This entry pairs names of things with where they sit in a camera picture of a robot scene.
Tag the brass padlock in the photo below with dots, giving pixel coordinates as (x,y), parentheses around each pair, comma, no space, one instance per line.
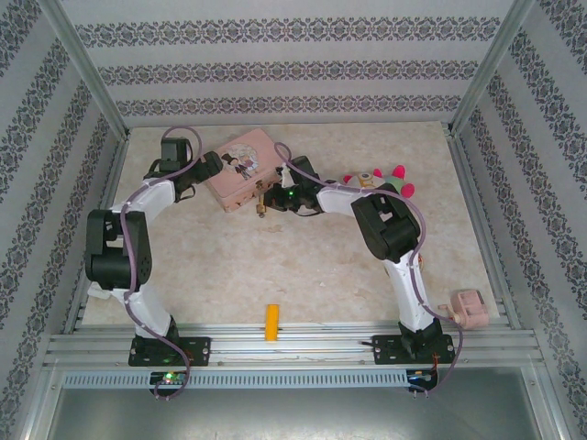
(261,210)

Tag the pink wedding print box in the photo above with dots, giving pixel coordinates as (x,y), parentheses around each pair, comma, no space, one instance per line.
(243,160)

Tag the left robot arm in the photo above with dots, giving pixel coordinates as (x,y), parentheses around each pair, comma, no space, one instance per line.
(147,197)

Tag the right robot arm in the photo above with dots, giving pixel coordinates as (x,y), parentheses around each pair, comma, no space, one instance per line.
(339,199)

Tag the white owl plush toy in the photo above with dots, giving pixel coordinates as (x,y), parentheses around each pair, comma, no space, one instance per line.
(367,179)

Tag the yellow block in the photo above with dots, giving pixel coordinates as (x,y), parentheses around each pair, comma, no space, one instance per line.
(272,323)

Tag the white plastic object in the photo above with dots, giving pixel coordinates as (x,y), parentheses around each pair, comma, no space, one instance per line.
(97,293)

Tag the left controller board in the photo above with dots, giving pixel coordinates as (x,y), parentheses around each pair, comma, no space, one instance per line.
(169,378)

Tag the controller board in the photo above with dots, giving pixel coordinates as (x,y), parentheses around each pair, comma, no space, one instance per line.
(422,377)
(169,378)

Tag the pink hand-crank device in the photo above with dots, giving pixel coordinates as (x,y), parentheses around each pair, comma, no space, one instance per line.
(470,308)

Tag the right controller board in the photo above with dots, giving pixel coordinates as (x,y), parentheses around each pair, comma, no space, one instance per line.
(422,377)

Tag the aluminium frame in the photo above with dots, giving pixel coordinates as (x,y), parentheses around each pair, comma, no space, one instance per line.
(321,348)

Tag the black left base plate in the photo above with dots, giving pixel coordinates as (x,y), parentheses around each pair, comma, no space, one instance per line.
(197,350)

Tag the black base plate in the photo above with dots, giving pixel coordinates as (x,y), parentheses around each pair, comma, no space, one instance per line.
(387,350)
(197,350)

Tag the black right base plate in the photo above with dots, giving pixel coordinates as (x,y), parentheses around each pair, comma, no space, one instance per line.
(387,350)

